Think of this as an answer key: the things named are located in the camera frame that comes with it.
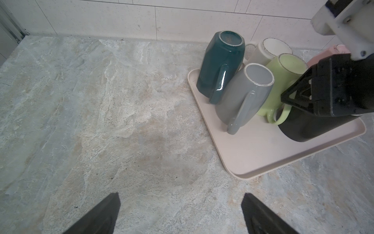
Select light green mug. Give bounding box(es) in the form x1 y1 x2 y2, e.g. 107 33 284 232
257 53 308 125

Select black mug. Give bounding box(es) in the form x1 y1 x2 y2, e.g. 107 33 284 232
278 107 361 142

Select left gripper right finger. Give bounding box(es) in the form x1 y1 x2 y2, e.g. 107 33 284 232
241 193 298 234

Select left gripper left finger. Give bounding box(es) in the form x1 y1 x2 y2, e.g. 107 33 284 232
64 193 121 234

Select pink plastic tray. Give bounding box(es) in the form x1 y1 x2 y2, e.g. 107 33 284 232
187 69 366 180

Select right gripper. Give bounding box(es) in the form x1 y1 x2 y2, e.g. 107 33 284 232
280 54 374 117

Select white mug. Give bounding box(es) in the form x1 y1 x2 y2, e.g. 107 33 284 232
243 38 293 66

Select pink mug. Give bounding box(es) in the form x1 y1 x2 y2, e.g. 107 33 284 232
307 44 351 67

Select grey mug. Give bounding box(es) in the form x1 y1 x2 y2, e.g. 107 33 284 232
215 63 275 135

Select dark green mug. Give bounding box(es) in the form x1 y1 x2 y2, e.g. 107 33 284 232
196 30 245 104

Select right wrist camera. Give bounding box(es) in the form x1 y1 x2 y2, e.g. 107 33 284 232
311 0 374 61

